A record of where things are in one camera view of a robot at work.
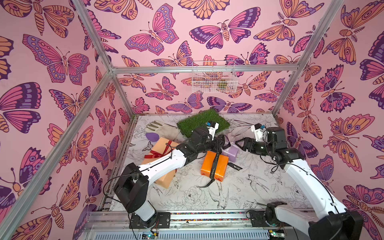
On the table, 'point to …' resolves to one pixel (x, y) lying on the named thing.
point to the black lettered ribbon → (212, 173)
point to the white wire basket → (214, 76)
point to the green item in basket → (222, 85)
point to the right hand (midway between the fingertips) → (241, 143)
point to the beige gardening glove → (163, 130)
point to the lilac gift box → (231, 152)
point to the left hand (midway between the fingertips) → (227, 141)
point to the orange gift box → (221, 167)
